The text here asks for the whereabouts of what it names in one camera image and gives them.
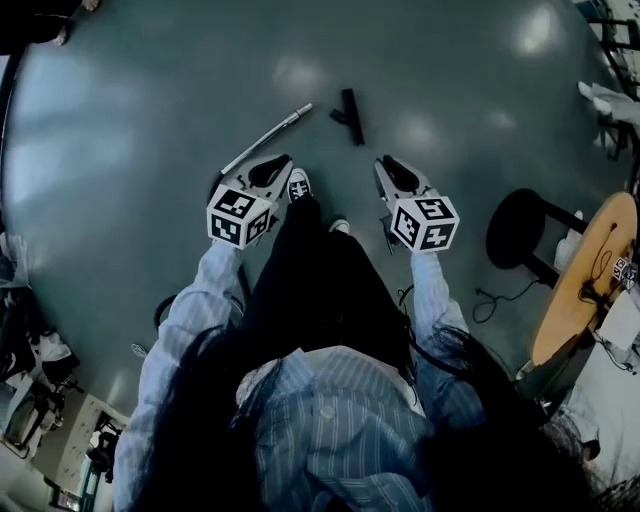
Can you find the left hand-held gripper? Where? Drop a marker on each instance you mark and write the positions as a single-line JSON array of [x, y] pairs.
[[239, 215]]

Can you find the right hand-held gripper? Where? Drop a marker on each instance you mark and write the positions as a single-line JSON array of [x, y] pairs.
[[425, 222]]

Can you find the silver metal vacuum wand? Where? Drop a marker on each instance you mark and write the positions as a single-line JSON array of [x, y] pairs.
[[300, 111]]

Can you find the black vacuum nozzle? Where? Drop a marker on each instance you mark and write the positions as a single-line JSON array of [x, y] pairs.
[[352, 116]]

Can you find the person's left forearm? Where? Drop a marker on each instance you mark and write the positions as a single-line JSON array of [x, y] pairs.
[[200, 295]]

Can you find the person's right forearm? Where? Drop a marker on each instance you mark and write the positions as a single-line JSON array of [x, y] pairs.
[[432, 295]]

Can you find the person's left black-white sneaker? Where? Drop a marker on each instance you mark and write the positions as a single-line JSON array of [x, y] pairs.
[[298, 185]]

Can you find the person's black-white sneaker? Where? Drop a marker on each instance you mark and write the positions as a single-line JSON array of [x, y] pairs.
[[340, 225], [298, 185]]

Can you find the person's right black-white sneaker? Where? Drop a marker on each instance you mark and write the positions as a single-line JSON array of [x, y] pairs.
[[340, 225]]

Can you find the person's black trousers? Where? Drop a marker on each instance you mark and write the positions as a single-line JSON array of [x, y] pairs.
[[320, 280]]

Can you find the black round stool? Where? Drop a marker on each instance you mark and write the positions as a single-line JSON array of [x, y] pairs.
[[515, 227]]

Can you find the round wooden table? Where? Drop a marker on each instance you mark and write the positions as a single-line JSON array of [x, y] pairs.
[[570, 295]]

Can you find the black-white patterned box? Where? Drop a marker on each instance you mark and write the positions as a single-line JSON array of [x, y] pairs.
[[625, 272]]

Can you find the black table base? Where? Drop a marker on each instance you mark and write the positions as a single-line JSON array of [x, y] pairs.
[[555, 370]]

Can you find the person's striped blue shirt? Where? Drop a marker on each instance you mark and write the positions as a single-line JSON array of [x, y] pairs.
[[340, 430]]

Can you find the white paper sheet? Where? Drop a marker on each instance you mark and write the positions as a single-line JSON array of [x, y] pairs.
[[621, 320]]

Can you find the cluttered equipment rack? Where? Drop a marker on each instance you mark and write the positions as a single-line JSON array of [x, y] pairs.
[[45, 395]]

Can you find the black metal chair frame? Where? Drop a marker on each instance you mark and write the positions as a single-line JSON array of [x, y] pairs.
[[616, 35]]

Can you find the black curved rail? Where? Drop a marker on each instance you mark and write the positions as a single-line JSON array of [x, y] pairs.
[[10, 85]]

